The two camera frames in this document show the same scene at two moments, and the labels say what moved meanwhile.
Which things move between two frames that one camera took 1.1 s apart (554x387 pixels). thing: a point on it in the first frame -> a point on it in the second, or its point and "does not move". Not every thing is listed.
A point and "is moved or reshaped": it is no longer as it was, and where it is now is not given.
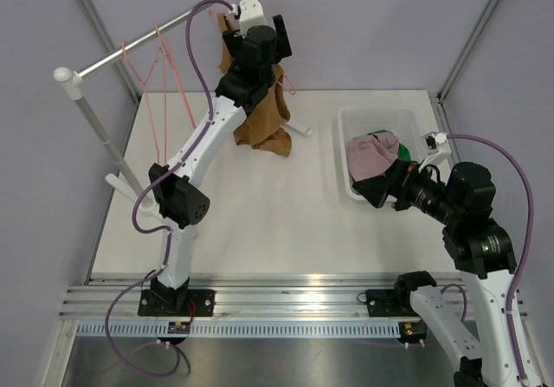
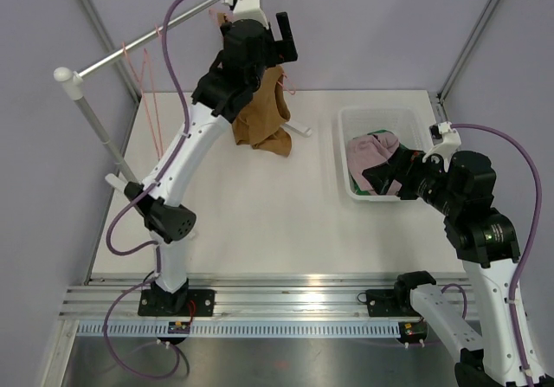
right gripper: [398, 181] -> [403, 167]
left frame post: [98, 24] does not move
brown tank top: [265, 126] does not move
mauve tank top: [370, 154] does not move
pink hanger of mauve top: [175, 74] is moved or reshaped
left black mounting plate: [151, 304] does not move
